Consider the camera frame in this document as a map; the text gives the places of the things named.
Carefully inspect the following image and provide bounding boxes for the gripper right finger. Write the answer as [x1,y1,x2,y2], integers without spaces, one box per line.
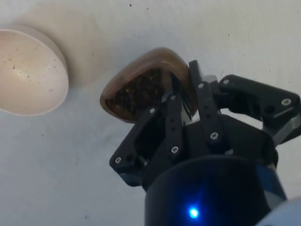
[188,59,301,152]

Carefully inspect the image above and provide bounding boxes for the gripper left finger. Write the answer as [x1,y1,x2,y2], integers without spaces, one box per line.
[109,72,187,187]

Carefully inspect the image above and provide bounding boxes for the coffee beans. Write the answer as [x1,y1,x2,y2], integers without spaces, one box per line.
[104,67,170,118]

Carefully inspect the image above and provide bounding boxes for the white bowl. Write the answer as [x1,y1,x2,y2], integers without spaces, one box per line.
[0,24,70,116]

